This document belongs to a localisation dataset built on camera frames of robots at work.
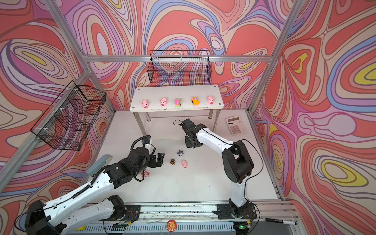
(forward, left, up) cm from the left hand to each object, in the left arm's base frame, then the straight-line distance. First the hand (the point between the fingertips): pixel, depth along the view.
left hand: (159, 154), depth 77 cm
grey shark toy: (+8, -10, -13) cm, 18 cm away
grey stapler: (+2, +37, -11) cm, 39 cm away
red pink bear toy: (-6, +9, -12) cm, 16 cm away
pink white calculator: (+31, -51, -13) cm, 61 cm away
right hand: (+10, -19, -9) cm, 23 cm away
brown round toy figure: (+2, -6, -13) cm, 14 cm away
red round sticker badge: (-30, -7, -15) cm, 35 cm away
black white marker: (-28, -61, -15) cm, 69 cm away
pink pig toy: (+1, -13, -14) cm, 19 cm away
